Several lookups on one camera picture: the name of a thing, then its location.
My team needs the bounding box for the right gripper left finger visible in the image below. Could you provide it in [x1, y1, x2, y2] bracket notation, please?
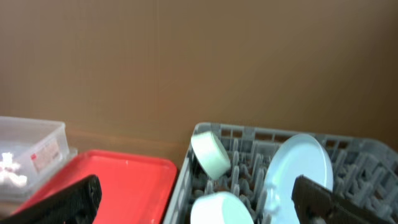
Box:
[1, 175, 102, 224]

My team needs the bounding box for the red serving tray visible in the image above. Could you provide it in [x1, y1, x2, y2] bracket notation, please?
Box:
[18, 150, 177, 224]

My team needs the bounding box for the clear plastic bin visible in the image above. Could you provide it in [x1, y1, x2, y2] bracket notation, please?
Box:
[1, 116, 77, 202]

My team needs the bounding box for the large light blue plate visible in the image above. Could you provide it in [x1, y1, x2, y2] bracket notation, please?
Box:
[264, 134, 334, 224]

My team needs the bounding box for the small light blue bowl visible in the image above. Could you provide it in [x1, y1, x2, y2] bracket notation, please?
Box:
[190, 192, 254, 224]

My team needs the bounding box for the green bowl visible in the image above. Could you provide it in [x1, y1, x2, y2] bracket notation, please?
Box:
[191, 131, 231, 180]

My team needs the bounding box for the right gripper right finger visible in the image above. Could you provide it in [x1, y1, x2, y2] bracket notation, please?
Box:
[291, 175, 389, 224]

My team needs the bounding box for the grey dishwasher rack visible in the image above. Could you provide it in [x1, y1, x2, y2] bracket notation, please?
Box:
[164, 123, 397, 223]

